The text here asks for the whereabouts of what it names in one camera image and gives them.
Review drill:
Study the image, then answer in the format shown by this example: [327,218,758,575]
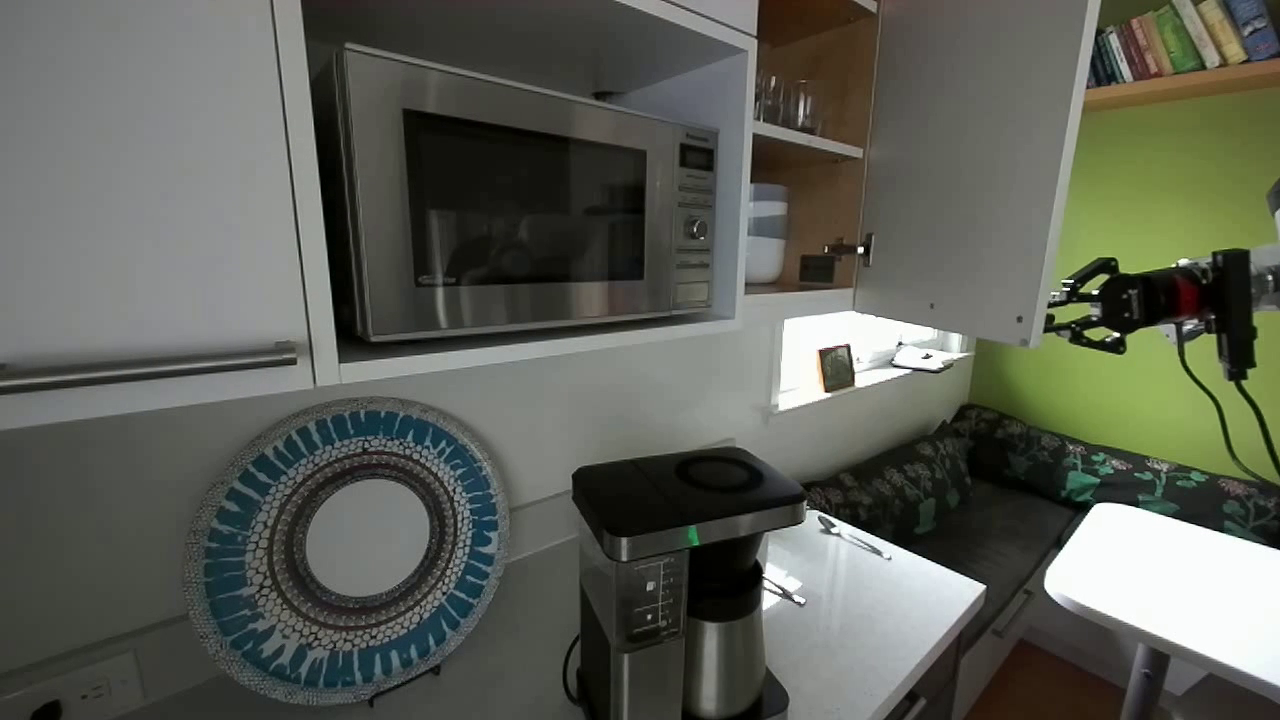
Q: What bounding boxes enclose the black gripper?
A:
[1040,251,1216,359]

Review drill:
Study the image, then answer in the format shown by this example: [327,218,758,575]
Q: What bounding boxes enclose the white cabinet door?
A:
[852,0,1104,352]
[0,0,320,436]

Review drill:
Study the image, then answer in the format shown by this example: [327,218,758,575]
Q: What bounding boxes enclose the black door hinge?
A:
[818,229,879,272]

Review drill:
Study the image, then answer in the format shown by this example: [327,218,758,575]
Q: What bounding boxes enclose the dark drawer cabinet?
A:
[872,575,1037,720]

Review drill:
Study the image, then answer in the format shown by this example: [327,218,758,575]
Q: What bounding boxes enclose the long green patterned cushion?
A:
[950,400,1280,546]

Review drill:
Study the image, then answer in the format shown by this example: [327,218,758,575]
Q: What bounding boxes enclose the flat white object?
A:
[886,340,960,377]

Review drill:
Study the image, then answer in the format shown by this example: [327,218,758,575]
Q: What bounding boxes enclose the small bright window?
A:
[769,309,981,416]

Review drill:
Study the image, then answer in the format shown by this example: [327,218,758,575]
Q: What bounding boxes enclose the wooden book shelf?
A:
[1080,55,1280,114]

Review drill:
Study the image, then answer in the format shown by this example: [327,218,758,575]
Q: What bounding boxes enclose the dark book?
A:
[1087,18,1119,93]

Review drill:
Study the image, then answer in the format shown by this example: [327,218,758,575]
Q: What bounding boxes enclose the dark bench seat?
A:
[912,477,1087,597]

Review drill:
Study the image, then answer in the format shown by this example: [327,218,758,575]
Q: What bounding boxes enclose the maroon book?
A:
[1107,11,1152,84]

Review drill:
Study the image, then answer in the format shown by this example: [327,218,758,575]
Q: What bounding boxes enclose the square green patterned cushion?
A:
[801,419,981,546]

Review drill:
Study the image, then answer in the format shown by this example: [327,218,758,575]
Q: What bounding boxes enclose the green book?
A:
[1142,0,1208,75]

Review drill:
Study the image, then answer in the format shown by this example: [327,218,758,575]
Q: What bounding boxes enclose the white round-edged table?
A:
[1040,501,1280,720]

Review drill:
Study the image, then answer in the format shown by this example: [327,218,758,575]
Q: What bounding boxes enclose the yellow book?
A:
[1188,0,1251,71]

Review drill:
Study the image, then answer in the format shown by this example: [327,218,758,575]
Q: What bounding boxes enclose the blue book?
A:
[1221,0,1280,63]

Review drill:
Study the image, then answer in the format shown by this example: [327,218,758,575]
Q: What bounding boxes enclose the white stacked containers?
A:
[742,180,795,288]

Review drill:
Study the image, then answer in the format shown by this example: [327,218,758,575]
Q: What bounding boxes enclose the silver fork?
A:
[813,508,895,563]

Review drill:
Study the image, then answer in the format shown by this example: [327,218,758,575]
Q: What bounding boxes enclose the clear drinking glass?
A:
[756,68,791,132]
[784,75,818,137]

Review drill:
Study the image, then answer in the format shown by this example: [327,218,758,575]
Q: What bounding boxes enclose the black steel coffee maker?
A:
[566,444,813,720]

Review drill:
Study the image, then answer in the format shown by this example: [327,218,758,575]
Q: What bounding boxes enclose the steel coffee carafe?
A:
[680,533,772,720]

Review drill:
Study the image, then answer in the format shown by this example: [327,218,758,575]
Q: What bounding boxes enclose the stainless steel microwave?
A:
[320,37,724,349]

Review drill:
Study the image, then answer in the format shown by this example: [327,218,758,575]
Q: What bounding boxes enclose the blue white decorative plate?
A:
[184,394,514,706]

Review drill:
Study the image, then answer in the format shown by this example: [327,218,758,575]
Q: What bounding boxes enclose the thin black cable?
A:
[1171,314,1273,487]
[1230,377,1280,470]

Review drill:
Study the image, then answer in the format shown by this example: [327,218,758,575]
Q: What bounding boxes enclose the small dark picture frame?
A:
[813,340,861,394]

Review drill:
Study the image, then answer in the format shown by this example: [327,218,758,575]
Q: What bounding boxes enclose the white wall cabinet carcass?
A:
[266,0,886,390]

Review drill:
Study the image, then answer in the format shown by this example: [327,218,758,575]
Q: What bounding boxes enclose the silver cabinet door handle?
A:
[0,340,306,400]

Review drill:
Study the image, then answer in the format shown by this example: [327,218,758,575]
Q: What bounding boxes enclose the white wall outlet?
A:
[0,647,147,720]

